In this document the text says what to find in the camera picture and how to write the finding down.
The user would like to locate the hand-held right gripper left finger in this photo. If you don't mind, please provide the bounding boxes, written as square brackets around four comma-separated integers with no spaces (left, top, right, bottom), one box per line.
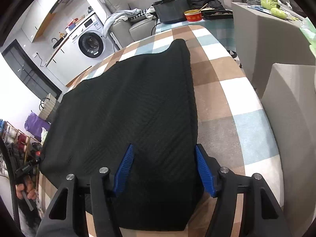
[37,143,135,237]

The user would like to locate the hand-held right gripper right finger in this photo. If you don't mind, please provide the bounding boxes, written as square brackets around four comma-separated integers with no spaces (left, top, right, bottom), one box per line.
[195,144,291,237]

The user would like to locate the black knitted sweater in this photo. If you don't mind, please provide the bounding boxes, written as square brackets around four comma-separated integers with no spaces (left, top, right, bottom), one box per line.
[39,39,205,230]

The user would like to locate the person's left hand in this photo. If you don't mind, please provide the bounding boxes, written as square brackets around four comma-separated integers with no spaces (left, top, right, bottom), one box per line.
[15,176,38,201]

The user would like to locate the wooden shoe rack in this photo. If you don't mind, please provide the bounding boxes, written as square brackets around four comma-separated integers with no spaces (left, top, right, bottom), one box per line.
[0,120,42,178]

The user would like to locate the purple bag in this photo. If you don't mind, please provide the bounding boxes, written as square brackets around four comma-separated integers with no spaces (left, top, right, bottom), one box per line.
[24,112,51,141]

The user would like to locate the woven laundry basket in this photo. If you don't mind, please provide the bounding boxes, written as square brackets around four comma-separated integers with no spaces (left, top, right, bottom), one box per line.
[38,93,61,124]

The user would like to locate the dark glass door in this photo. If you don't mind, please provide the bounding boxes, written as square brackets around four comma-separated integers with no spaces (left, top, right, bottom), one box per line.
[1,39,62,99]

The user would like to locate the grey padded box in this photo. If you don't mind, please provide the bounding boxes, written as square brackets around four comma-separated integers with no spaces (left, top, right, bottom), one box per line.
[262,63,316,237]

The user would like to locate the white kitchen counter cabinets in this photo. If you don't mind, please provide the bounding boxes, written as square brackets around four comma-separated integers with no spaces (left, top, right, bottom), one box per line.
[37,33,94,87]

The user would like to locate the white washing machine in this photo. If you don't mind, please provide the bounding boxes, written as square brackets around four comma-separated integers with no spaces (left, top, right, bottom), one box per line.
[65,11,115,59]

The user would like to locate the grey sofa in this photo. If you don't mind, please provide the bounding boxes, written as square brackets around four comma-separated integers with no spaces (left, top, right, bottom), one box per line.
[104,0,173,48]

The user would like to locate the grey cabinet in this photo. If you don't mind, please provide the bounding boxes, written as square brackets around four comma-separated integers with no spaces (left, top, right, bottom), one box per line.
[231,2,316,89]

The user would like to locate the teal checked tablecloth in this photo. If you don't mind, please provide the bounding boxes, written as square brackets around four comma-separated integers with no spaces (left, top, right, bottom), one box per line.
[155,17,235,55]

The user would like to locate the light grey garment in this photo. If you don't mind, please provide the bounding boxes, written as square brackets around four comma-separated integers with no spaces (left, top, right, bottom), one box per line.
[102,8,141,39]

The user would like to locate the houndstooth cushion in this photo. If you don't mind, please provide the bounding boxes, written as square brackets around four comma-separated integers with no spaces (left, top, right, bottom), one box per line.
[130,9,149,23]

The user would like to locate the red and gold bowl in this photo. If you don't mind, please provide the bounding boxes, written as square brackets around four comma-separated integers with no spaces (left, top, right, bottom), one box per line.
[184,9,203,23]

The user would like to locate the black food tray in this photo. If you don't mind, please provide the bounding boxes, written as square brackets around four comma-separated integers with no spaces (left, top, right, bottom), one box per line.
[201,9,234,20]

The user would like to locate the white grey cloth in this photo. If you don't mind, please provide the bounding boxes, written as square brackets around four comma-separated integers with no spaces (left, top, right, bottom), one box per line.
[145,6,157,19]

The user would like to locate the black cooker pot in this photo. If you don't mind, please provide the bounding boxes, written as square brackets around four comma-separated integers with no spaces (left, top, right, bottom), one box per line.
[152,0,189,24]

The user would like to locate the black range hood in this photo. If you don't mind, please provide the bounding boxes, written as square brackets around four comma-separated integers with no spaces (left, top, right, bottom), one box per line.
[48,0,81,15]

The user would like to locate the green toy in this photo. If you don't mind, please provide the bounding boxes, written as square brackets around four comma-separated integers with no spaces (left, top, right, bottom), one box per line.
[270,7,288,20]

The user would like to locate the green plastic bag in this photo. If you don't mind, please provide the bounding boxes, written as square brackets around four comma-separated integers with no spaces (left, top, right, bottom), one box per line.
[300,17,316,45]

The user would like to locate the green toy figure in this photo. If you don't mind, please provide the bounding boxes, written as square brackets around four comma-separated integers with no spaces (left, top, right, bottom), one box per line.
[260,0,281,9]

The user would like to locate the white wall cabinets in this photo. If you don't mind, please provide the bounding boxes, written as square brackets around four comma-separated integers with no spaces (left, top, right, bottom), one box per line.
[21,0,82,42]

